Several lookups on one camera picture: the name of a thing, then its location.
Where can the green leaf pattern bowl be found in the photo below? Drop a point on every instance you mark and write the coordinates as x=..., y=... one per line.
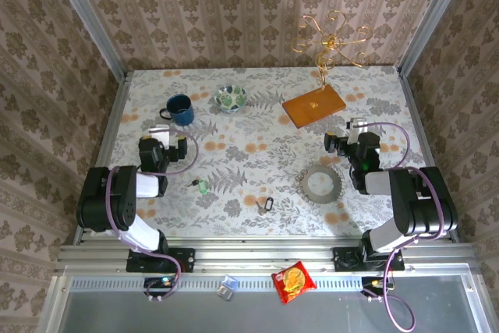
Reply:
x=231, y=99

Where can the aluminium table side rail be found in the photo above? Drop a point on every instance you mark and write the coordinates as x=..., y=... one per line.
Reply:
x=102, y=153
x=425, y=134

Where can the red snack packet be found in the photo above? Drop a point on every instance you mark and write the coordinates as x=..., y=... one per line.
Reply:
x=293, y=282

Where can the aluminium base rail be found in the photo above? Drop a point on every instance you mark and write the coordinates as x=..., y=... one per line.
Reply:
x=265, y=257

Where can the small clear plastic clip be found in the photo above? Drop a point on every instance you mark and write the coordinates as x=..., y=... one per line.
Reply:
x=227, y=288

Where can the black-head key with green tag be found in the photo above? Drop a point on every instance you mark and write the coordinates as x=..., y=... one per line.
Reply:
x=202, y=188

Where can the silver key holder disc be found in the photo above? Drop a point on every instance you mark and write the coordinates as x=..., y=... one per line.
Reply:
x=310, y=192

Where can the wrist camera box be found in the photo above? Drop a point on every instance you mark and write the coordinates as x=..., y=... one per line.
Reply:
x=160, y=136
x=358, y=130

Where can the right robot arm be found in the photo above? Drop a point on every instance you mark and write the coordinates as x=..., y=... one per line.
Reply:
x=425, y=208

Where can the dark blue enamel mug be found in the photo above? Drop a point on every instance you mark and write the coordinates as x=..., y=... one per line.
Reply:
x=180, y=112

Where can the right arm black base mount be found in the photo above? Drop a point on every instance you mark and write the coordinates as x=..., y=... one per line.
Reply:
x=345, y=259

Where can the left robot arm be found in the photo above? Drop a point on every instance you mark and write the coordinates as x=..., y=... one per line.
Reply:
x=93, y=200

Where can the grey metal panel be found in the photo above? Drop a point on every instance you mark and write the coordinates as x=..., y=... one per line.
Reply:
x=273, y=317

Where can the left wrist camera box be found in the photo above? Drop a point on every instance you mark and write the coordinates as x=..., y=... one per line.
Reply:
x=160, y=136

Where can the aluminium frame post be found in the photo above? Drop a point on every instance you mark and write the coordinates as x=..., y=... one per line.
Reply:
x=85, y=21
x=432, y=17

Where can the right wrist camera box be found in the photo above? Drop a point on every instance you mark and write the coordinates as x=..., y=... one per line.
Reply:
x=358, y=130

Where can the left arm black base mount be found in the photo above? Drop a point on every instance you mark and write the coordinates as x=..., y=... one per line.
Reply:
x=183, y=261

